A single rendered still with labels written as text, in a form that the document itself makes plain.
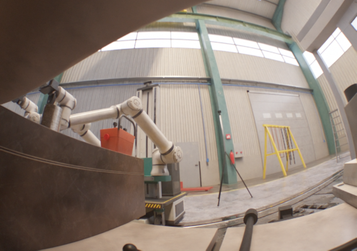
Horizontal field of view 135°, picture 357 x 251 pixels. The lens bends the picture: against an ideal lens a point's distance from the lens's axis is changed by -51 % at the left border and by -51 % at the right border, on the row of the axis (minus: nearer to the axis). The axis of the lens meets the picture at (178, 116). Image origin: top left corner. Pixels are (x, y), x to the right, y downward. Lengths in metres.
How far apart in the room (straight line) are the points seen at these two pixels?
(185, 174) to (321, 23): 6.96
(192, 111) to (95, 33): 7.61
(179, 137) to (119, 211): 6.66
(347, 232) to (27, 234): 0.84
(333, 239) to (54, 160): 0.82
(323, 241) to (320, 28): 2.98
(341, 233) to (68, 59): 0.89
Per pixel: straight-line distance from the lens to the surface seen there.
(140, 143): 1.92
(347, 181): 0.91
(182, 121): 7.56
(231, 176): 6.50
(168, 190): 1.86
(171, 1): 0.31
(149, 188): 1.83
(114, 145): 0.79
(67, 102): 0.98
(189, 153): 7.13
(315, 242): 0.52
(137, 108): 1.19
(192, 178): 7.08
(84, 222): 0.63
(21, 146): 0.48
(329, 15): 3.11
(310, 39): 3.23
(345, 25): 3.10
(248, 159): 8.21
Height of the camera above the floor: 0.57
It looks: 22 degrees up
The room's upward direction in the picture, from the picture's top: 3 degrees counter-clockwise
